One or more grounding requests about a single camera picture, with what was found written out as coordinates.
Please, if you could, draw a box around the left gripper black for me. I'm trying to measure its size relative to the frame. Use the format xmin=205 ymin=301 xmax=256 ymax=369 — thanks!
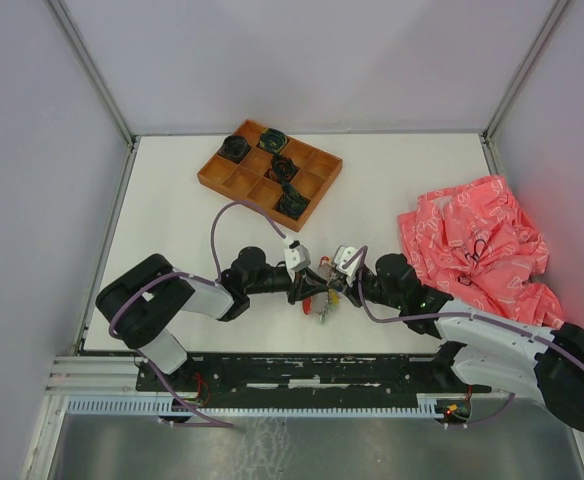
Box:
xmin=246 ymin=267 xmax=329 ymax=305

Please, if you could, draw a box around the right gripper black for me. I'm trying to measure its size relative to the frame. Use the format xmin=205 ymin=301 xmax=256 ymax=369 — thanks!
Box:
xmin=328 ymin=266 xmax=403 ymax=310

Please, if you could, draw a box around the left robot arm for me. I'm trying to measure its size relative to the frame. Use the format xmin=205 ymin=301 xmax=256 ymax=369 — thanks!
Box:
xmin=95 ymin=242 xmax=328 ymax=390

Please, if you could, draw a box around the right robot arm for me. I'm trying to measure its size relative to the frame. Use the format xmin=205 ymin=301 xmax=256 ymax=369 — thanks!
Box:
xmin=330 ymin=246 xmax=584 ymax=433

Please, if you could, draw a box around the green leaf rolled cloth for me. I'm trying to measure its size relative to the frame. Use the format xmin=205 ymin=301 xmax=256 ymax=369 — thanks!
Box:
xmin=276 ymin=182 xmax=309 ymax=220

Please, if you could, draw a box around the pink patterned cloth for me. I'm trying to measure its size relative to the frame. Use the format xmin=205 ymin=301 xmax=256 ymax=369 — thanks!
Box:
xmin=397 ymin=175 xmax=564 ymax=328

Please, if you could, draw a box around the wooden compartment tray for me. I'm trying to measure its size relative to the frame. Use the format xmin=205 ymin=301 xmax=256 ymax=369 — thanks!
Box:
xmin=197 ymin=119 xmax=343 ymax=232

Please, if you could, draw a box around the orange flower rolled cloth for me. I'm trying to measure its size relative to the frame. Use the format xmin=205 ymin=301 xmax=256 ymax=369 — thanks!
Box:
xmin=268 ymin=154 xmax=297 ymax=183

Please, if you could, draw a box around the dark green rolled cloth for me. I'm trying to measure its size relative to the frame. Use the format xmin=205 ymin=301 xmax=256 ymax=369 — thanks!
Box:
xmin=258 ymin=128 xmax=288 ymax=154

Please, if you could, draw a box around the dark floral rolled cloth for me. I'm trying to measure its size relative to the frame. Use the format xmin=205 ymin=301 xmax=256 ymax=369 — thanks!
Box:
xmin=218 ymin=135 xmax=251 ymax=164

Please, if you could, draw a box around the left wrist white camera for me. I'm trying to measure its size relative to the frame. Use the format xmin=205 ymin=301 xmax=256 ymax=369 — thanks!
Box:
xmin=283 ymin=236 xmax=311 ymax=277

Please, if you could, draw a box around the wrist white camera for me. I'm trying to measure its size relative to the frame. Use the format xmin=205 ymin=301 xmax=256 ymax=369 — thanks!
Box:
xmin=333 ymin=245 xmax=366 ymax=280
xmin=283 ymin=236 xmax=311 ymax=277

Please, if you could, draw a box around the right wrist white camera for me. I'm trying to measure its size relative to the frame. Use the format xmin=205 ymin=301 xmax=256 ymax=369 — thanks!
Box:
xmin=333 ymin=245 xmax=366 ymax=280

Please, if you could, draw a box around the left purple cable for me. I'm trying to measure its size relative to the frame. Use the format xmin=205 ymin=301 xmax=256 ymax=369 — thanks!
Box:
xmin=108 ymin=200 xmax=293 ymax=429

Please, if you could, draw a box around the purple cable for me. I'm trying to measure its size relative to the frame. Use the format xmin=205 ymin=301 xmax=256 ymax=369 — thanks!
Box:
xmin=108 ymin=200 xmax=293 ymax=429
xmin=344 ymin=245 xmax=584 ymax=427

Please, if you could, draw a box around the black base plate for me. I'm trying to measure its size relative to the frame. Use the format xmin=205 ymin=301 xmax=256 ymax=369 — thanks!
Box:
xmin=164 ymin=353 xmax=491 ymax=408

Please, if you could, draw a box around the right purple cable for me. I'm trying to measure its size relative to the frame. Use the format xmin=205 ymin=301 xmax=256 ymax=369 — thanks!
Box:
xmin=344 ymin=245 xmax=584 ymax=427

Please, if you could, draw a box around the grey cable duct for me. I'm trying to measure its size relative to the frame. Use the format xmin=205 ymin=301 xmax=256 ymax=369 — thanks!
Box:
xmin=65 ymin=395 xmax=443 ymax=419

